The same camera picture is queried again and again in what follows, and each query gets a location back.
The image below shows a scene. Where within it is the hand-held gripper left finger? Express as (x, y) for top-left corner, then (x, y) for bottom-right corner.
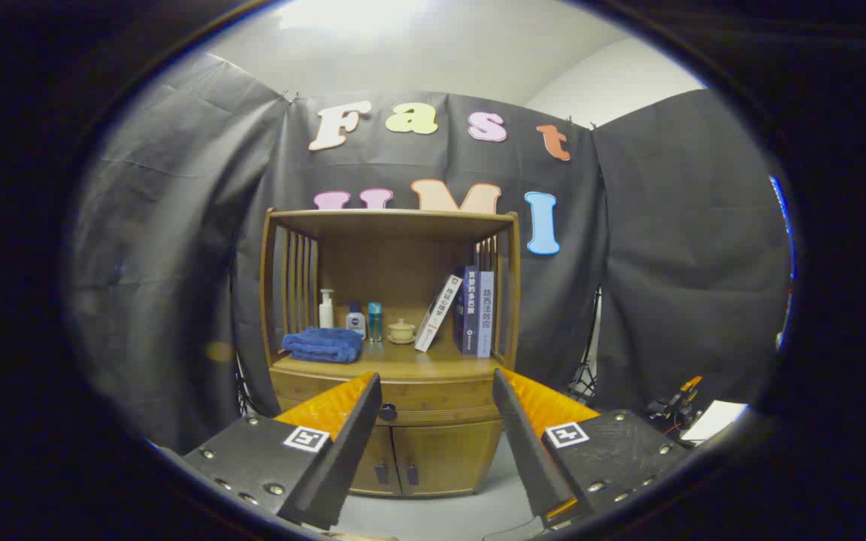
(181, 372), (383, 530)

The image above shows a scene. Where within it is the wooden cabinet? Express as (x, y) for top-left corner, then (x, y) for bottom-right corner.
(259, 208), (522, 498)

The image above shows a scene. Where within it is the white paper sheet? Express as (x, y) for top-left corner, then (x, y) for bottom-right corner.
(680, 400), (748, 443)

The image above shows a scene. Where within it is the light blue book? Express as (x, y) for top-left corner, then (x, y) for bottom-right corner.
(477, 270), (495, 358)

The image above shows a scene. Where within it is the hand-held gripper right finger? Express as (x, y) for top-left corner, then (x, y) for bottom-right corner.
(492, 367), (697, 527)

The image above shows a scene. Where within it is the black backdrop cloth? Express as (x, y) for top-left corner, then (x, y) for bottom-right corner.
(65, 53), (793, 455)

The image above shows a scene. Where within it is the wooden cabinet door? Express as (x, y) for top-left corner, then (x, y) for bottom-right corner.
(350, 425), (404, 497)
(392, 419), (504, 497)

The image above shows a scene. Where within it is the white book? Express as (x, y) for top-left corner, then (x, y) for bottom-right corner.
(413, 274), (463, 353)

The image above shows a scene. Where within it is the orange black tool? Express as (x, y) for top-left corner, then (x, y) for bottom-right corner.
(647, 376), (704, 433)

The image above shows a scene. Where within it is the blue folded towel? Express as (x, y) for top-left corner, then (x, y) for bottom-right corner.
(281, 328), (364, 364)

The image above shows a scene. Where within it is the dark blue book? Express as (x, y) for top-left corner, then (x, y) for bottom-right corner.
(453, 264), (480, 355)

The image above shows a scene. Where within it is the wooden countertop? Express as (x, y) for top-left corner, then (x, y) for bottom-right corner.
(271, 334), (505, 380)

